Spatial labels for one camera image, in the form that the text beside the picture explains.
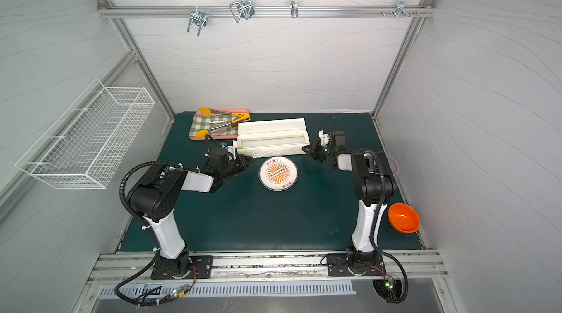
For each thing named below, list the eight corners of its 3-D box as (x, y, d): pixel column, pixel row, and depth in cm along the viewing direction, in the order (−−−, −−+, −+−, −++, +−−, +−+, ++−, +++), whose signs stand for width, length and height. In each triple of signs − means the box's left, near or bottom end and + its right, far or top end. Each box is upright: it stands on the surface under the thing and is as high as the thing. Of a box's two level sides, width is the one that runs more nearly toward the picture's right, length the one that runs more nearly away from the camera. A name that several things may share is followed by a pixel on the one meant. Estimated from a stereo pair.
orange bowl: (392, 233, 81) (395, 231, 79) (384, 205, 88) (387, 202, 86) (420, 233, 81) (424, 231, 79) (409, 205, 88) (412, 202, 86)
